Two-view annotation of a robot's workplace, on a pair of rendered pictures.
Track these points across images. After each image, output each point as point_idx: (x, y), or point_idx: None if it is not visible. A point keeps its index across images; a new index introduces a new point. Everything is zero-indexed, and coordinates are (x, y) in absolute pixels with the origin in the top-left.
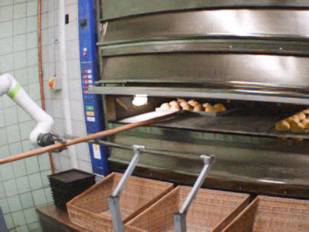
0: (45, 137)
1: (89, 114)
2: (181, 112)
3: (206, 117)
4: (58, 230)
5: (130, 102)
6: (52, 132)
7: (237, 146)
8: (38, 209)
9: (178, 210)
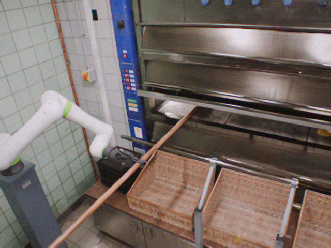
0: (114, 154)
1: (131, 105)
2: None
3: None
4: (114, 214)
5: None
6: (122, 149)
7: (286, 149)
8: (88, 194)
9: (222, 187)
